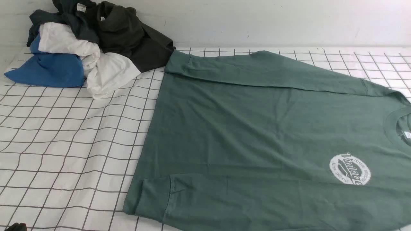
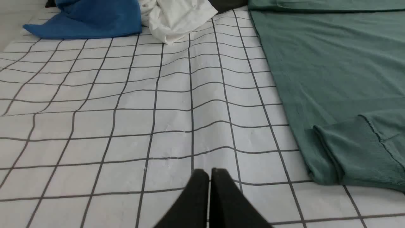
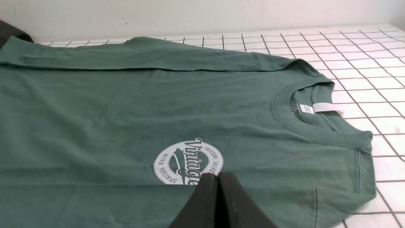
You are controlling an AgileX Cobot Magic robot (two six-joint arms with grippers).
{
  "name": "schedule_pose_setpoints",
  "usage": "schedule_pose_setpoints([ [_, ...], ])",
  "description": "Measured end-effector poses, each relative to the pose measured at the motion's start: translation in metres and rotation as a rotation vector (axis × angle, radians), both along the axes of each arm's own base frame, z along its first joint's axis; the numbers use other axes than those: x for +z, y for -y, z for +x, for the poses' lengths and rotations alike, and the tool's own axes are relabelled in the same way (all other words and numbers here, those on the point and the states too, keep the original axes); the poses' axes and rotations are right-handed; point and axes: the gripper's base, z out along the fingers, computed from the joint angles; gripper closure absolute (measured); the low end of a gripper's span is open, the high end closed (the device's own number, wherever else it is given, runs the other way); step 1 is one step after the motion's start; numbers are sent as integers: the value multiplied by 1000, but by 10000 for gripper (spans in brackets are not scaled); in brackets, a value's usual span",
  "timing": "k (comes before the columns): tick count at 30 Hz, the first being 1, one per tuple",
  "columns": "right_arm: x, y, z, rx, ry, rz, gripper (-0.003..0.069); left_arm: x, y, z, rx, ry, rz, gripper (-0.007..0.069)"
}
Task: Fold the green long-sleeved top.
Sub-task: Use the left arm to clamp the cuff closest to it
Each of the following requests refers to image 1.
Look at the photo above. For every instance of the dark navy shirt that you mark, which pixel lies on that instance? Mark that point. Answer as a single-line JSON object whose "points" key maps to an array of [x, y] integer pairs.
{"points": [[70, 12]]}

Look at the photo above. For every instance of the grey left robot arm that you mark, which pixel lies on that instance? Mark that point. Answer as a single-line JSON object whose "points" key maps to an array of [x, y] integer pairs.
{"points": [[17, 227]]}

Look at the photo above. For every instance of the blue shirt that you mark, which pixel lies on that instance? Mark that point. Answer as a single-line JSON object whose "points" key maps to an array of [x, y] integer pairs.
{"points": [[49, 70]]}

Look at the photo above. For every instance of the white shirt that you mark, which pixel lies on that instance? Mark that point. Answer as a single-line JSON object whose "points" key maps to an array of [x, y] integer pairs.
{"points": [[104, 72]]}

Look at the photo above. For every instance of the white grid-pattern tablecloth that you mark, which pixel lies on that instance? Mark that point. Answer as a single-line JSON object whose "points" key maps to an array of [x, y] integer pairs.
{"points": [[67, 160]]}

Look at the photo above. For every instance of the dark olive shirt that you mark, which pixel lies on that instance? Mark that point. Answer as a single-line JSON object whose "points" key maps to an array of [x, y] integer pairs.
{"points": [[120, 31]]}

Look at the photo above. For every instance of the green long-sleeved shirt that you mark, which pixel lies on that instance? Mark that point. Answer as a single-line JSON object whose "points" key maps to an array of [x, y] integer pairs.
{"points": [[262, 142]]}

